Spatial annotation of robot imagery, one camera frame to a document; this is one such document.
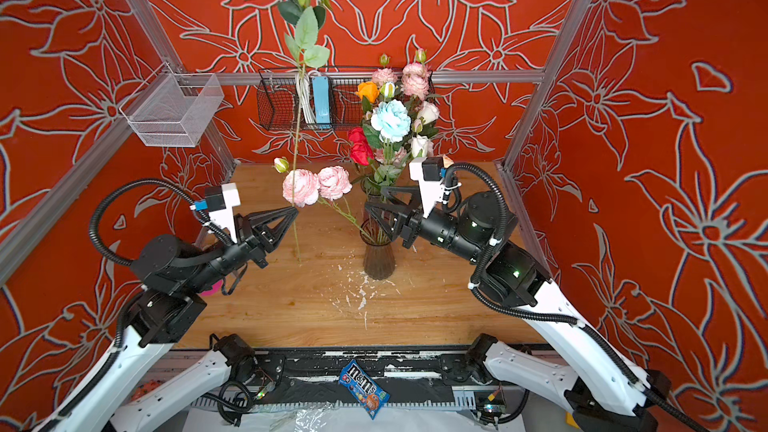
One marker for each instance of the white mesh basket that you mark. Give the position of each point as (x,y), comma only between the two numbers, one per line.
(164,112)

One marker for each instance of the pink plastic goblet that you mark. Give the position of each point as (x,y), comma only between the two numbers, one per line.
(213,290)

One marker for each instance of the blue candy bag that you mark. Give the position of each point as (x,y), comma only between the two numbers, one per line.
(363,388)

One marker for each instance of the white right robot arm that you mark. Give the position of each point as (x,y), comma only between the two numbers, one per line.
(460,208)

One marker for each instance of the yellow block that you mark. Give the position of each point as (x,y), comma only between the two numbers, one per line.
(571,421)

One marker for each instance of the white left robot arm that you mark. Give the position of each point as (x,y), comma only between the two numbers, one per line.
(173,275)

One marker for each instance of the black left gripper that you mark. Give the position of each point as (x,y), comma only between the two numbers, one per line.
(257,227)

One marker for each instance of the orange yellow rose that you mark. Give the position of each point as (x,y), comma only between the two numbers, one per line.
(369,91)

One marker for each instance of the brown glass vase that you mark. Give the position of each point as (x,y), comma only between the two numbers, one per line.
(379,262)

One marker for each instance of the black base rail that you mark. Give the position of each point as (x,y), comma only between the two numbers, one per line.
(439,377)

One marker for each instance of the peach cream rose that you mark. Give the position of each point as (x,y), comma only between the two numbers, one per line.
(447,160)

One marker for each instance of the small blue flower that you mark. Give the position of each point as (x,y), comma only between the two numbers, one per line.
(305,18)

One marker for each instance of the blue and white flowers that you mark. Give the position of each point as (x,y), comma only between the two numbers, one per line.
(389,124)

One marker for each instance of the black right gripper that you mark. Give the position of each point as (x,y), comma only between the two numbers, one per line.
(416,225)

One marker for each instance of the black wire basket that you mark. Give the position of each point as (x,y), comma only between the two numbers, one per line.
(277,100)

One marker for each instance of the purple glass vase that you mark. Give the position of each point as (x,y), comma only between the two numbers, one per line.
(372,186)

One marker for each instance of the light blue box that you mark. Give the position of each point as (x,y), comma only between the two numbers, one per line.
(321,98)

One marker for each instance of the white cream rose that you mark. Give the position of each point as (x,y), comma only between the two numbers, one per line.
(428,113)

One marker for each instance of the large red rose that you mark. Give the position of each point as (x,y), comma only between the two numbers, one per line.
(361,152)

